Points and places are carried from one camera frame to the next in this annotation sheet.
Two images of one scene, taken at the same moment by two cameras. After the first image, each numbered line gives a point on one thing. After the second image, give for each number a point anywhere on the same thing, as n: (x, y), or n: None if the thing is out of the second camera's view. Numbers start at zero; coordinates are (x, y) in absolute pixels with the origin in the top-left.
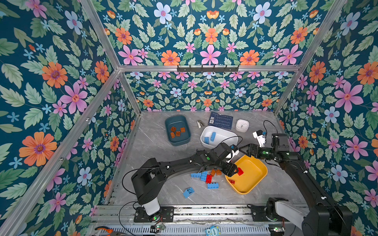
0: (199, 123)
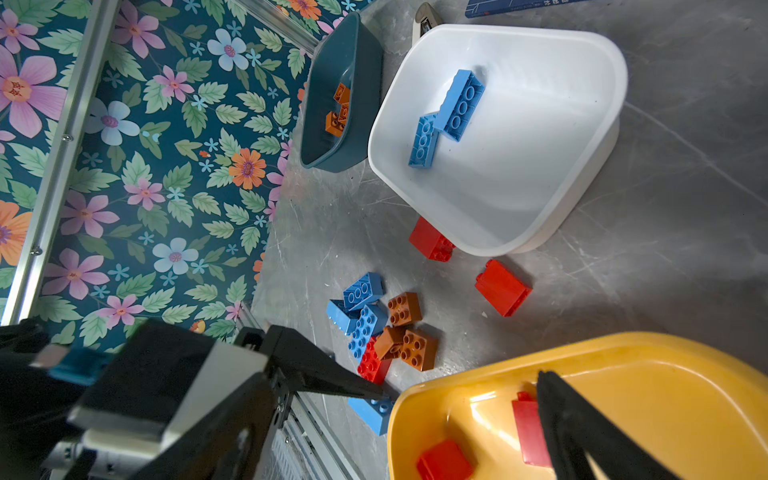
0: (425, 19)
